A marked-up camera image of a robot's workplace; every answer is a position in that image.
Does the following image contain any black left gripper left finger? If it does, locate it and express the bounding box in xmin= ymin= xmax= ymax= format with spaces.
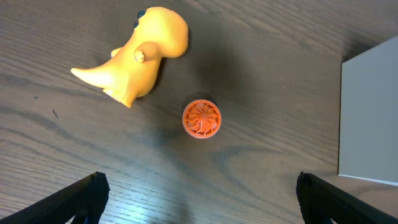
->
xmin=1 ymin=172 xmax=110 ymax=224

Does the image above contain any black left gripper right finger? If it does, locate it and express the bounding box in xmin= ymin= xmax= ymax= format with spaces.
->
xmin=296 ymin=172 xmax=397 ymax=224

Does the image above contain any white cardboard box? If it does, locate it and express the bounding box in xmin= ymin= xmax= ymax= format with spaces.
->
xmin=338 ymin=37 xmax=397 ymax=185

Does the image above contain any orange toy dinosaur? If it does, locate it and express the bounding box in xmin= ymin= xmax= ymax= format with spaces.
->
xmin=70 ymin=7 xmax=188 ymax=108

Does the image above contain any orange turbine wheel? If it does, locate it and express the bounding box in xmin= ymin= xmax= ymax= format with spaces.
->
xmin=182 ymin=99 xmax=222 ymax=139

